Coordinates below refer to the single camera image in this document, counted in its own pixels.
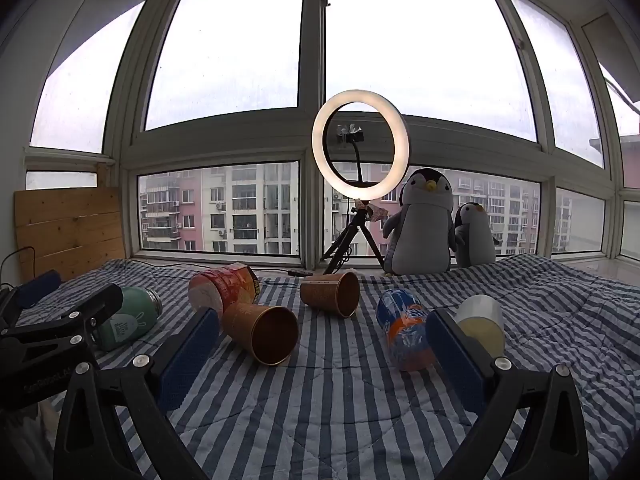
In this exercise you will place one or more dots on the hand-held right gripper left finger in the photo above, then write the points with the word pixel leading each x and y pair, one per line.
pixel 192 342

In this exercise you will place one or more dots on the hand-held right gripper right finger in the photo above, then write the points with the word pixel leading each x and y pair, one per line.
pixel 452 355

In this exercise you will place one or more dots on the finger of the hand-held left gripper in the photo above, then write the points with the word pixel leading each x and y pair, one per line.
pixel 100 302
pixel 40 287

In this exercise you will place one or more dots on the brown paper cup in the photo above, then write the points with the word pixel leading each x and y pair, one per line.
pixel 325 292
pixel 260 332

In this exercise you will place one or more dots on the white yellow cup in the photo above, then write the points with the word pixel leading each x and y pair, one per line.
pixel 480 322

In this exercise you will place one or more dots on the red orange paper cup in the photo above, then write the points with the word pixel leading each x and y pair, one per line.
pixel 225 285

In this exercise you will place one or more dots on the green thermos bottle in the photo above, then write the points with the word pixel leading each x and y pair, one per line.
pixel 132 310

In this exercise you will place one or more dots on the wooden board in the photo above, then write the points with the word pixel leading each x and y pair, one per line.
pixel 65 230

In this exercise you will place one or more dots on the small grey penguin plush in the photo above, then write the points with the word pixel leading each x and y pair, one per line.
pixel 472 240

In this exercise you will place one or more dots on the large grey penguin plush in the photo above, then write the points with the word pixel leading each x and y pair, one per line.
pixel 425 220

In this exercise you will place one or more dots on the blue white striped blanket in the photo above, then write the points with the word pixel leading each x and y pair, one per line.
pixel 325 410

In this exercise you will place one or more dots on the apartment buildings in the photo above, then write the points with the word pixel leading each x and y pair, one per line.
pixel 250 210

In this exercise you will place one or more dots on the pink paper tag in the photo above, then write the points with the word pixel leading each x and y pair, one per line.
pixel 378 212

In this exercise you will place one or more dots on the black tripod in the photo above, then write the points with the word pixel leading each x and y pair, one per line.
pixel 357 221

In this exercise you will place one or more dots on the black phone holder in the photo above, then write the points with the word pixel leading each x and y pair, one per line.
pixel 350 136

